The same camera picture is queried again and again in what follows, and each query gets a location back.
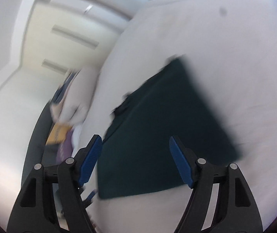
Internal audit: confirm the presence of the cream wardrobe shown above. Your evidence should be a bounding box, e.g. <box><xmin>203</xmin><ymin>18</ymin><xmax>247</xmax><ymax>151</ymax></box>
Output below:
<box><xmin>19</xmin><ymin>0</ymin><xmax>159</xmax><ymax>80</ymax></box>

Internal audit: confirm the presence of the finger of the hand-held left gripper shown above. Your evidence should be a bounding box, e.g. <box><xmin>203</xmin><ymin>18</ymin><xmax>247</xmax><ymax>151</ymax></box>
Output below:
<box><xmin>83</xmin><ymin>190</ymin><xmax>97</xmax><ymax>208</ymax></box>

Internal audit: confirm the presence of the purple patterned pillow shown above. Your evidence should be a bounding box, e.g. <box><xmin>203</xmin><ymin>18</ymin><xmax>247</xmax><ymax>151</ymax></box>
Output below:
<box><xmin>55</xmin><ymin>130</ymin><xmax>78</xmax><ymax>166</ymax></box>

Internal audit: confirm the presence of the white bed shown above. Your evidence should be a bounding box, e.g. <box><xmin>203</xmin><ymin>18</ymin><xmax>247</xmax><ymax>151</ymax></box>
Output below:
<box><xmin>73</xmin><ymin>0</ymin><xmax>277</xmax><ymax>233</ymax></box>

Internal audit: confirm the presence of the dark green sweater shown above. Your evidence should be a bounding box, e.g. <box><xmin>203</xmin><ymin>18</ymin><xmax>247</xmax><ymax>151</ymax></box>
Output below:
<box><xmin>97</xmin><ymin>55</ymin><xmax>243</xmax><ymax>200</ymax></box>

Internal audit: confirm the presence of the yellow patterned pillow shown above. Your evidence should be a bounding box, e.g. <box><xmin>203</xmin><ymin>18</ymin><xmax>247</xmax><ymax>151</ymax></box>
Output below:
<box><xmin>46</xmin><ymin>123</ymin><xmax>72</xmax><ymax>146</ymax></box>

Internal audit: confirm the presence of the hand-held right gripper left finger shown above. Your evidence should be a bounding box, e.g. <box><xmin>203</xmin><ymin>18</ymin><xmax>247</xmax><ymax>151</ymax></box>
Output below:
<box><xmin>6</xmin><ymin>134</ymin><xmax>103</xmax><ymax>233</ymax></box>

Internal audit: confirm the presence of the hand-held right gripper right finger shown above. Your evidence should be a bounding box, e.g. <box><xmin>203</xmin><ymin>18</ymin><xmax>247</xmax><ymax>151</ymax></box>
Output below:
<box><xmin>169</xmin><ymin>136</ymin><xmax>262</xmax><ymax>233</ymax></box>

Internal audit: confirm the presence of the folded beige duvet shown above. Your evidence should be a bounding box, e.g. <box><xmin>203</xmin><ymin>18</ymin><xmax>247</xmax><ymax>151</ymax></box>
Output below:
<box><xmin>50</xmin><ymin>67</ymin><xmax>103</xmax><ymax>127</ymax></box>

